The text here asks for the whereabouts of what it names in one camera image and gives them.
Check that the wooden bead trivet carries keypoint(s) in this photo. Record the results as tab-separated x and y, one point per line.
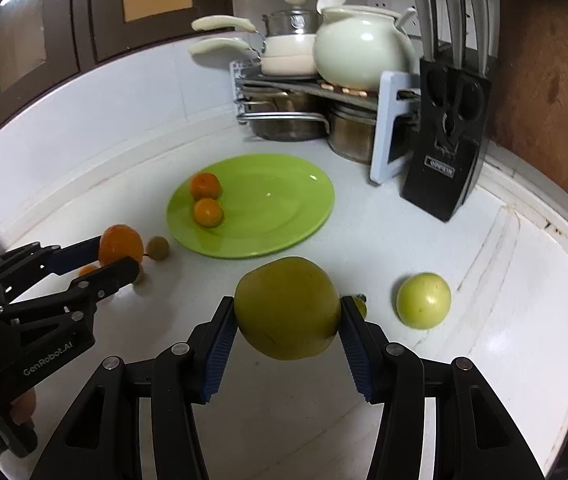
346	90

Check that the glass pot lid cream knob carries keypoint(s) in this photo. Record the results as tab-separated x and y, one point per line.
291	22

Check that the person's left hand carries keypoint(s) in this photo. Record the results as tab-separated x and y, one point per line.
22	407

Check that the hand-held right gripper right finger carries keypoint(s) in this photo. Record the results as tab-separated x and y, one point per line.
359	355

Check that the wide steel pot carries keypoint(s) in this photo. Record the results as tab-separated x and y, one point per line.
284	126

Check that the white wall outlet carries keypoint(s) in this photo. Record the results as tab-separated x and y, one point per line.
384	2
412	21

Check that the dark wooden cabinet doors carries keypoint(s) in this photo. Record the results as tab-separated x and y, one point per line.
13	40

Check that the green plate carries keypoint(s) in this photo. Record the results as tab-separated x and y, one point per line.
274	210

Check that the cream saucepan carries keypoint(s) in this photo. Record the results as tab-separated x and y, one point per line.
289	66

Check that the large yellowish green apple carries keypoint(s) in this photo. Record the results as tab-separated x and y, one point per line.
286	307

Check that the black kitchen scissors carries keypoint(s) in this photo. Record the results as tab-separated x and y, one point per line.
448	122

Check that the black knife block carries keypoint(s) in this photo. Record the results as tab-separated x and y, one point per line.
444	180

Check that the white and grey pot rack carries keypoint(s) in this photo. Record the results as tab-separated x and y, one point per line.
389	125

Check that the brown wooden cutting board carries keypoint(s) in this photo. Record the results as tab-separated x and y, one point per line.
549	100

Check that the bright green apple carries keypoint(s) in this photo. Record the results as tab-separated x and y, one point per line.
423	301

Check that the tall steel pot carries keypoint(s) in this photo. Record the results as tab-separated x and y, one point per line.
351	136

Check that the cream ceramic pot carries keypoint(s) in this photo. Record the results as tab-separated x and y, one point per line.
359	47

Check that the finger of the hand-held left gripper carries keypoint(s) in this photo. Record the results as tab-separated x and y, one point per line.
108	275
76	256

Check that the small orange kumquat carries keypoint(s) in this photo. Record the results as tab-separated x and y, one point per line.
87	270

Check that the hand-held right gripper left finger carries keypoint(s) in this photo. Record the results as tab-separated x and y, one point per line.
216	355

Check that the small brownish green fruit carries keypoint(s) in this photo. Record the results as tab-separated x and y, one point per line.
156	248
362	305

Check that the large orange tangerine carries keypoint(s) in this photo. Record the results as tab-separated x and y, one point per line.
119	242

